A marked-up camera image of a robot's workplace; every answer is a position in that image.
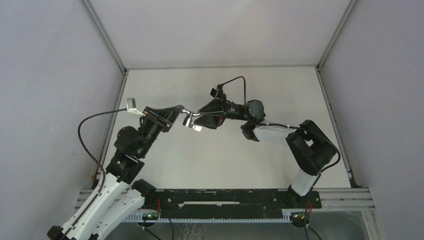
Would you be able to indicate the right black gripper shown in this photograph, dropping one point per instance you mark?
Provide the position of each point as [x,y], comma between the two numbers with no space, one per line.
[215,107]

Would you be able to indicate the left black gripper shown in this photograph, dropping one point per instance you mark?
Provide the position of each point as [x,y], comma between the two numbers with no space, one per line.
[164,118]

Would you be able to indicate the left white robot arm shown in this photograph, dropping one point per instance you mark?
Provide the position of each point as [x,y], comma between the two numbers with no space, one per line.
[119,193]

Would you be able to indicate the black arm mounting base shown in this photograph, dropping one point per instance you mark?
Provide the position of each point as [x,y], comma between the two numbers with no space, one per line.
[238,203]

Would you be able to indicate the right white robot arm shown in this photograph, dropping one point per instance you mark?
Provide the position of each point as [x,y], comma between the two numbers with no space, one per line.
[311,148]

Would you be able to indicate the left green circuit board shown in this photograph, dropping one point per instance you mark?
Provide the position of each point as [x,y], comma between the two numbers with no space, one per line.
[150,216]

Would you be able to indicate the green circuit board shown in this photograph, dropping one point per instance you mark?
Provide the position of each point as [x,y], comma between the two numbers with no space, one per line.
[296,217]
[150,216]

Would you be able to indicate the right green circuit board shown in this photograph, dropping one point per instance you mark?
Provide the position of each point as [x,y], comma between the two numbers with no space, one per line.
[296,217]

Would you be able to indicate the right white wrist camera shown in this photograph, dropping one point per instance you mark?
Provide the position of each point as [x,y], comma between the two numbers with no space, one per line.
[217,91]

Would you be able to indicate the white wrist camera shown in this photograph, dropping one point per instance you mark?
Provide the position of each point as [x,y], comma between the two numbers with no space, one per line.
[217,91]
[131,107]

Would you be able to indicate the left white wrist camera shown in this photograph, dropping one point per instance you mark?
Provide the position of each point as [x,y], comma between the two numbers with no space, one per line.
[131,107]

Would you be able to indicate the white slotted cable duct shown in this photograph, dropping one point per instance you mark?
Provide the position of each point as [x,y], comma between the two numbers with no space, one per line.
[282,217]

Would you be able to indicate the aluminium enclosure frame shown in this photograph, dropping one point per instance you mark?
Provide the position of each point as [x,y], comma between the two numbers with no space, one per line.
[345,199]

